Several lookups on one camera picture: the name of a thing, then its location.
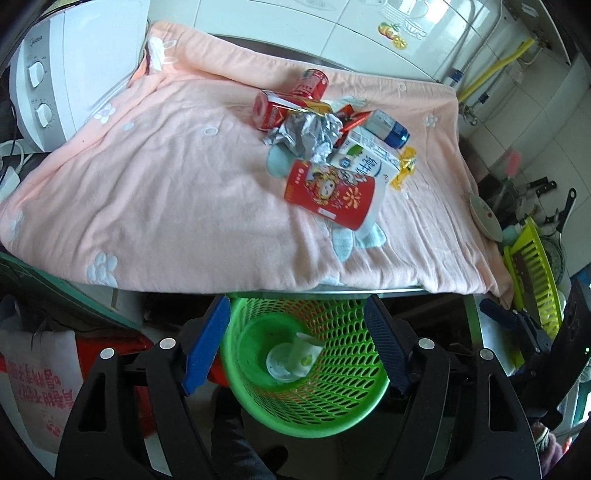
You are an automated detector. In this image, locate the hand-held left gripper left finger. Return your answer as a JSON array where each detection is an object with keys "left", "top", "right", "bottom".
[{"left": 55, "top": 295, "right": 232, "bottom": 480}]

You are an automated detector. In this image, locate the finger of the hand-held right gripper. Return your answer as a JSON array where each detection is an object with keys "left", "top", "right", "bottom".
[{"left": 480, "top": 299, "right": 553, "bottom": 354}]

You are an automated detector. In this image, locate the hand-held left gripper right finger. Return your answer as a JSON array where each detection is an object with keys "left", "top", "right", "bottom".
[{"left": 364, "top": 294, "right": 542, "bottom": 480}]

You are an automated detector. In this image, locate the white paper cup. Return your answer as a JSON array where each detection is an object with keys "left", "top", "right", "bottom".
[{"left": 266, "top": 331, "right": 324, "bottom": 381}]

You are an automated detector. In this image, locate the green plastic mesh basket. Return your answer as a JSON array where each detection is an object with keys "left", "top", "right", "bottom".
[{"left": 219, "top": 295, "right": 391, "bottom": 437}]

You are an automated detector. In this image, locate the red printed paper cup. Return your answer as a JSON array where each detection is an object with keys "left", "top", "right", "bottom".
[{"left": 284, "top": 159, "right": 384, "bottom": 232}]

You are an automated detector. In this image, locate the yellow candy wrapper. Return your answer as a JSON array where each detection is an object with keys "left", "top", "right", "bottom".
[{"left": 389, "top": 147, "right": 419, "bottom": 191}]

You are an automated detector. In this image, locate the white milk carton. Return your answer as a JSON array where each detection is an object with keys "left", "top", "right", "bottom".
[{"left": 325, "top": 127, "right": 402, "bottom": 185}]

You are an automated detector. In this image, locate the black and red packet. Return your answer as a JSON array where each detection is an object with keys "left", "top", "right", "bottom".
[{"left": 330, "top": 104, "right": 372, "bottom": 134}]

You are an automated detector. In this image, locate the silver foil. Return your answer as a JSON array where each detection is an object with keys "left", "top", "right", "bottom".
[{"left": 263, "top": 104, "right": 345, "bottom": 164}]

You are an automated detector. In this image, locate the small red carton box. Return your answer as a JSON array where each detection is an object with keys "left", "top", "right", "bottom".
[{"left": 252, "top": 90, "right": 301, "bottom": 131}]

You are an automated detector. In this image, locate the yellow-green plastic dish rack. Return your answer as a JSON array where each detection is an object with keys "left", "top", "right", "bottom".
[{"left": 503, "top": 217, "right": 566, "bottom": 340}]

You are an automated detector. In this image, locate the red plastic stool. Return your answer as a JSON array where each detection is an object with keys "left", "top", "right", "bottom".
[{"left": 76, "top": 335, "right": 155, "bottom": 437}]

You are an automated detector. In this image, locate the white plate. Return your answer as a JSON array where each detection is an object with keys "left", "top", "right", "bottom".
[{"left": 469, "top": 194, "right": 504, "bottom": 243}]

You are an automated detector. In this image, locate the person's dark trouser leg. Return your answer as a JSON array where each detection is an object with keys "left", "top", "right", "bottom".
[{"left": 212, "top": 392, "right": 289, "bottom": 480}]

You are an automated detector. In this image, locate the black kitchen knife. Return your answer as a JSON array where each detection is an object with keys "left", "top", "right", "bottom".
[{"left": 519, "top": 178, "right": 557, "bottom": 197}]

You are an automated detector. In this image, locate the pink flower-print blanket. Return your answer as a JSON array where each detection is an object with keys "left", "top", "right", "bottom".
[{"left": 0, "top": 21, "right": 513, "bottom": 308}]

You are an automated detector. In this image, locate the white bag with red print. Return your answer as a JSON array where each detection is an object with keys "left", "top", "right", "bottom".
[{"left": 0, "top": 318, "right": 84, "bottom": 453}]

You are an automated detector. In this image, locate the blue and silver can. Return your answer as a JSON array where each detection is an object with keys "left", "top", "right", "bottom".
[{"left": 362, "top": 110, "right": 411, "bottom": 148}]

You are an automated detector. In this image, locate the red soda can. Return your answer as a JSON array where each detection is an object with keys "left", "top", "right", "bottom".
[{"left": 292, "top": 68, "right": 328, "bottom": 101}]

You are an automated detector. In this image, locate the white appliance with knobs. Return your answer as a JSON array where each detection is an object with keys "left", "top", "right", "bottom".
[{"left": 9, "top": 0, "right": 153, "bottom": 153}]

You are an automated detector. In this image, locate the yellow hose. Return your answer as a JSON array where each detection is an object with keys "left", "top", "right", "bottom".
[{"left": 457, "top": 39, "right": 536, "bottom": 104}]

